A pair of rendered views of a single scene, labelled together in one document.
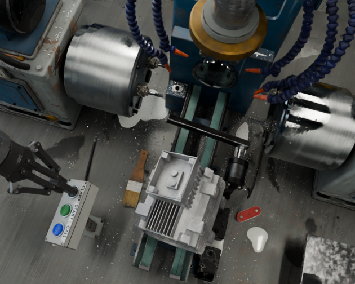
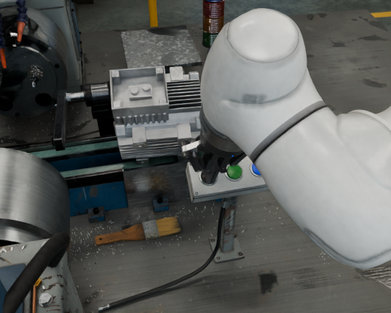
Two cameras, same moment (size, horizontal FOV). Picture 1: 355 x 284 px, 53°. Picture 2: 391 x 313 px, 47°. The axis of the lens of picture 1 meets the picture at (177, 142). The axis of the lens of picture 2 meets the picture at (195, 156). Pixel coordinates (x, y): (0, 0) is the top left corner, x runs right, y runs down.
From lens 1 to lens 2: 97 cm
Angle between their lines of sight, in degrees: 58
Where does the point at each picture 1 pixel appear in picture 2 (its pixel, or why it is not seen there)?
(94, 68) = (18, 192)
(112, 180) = (155, 257)
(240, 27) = not seen: outside the picture
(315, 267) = (155, 61)
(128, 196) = (167, 228)
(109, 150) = (113, 282)
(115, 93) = (49, 176)
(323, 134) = (40, 21)
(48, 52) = (7, 253)
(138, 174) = (132, 231)
